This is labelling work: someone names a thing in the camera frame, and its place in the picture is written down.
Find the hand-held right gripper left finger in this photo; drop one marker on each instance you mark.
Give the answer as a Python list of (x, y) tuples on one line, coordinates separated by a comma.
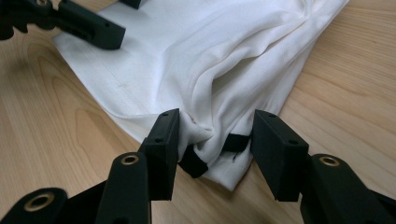
[(162, 155)]

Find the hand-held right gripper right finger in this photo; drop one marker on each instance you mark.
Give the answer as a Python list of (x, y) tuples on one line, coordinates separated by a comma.
[(280, 155)]

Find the white printed tank top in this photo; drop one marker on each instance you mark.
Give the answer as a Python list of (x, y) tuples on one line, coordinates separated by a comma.
[(186, 56)]

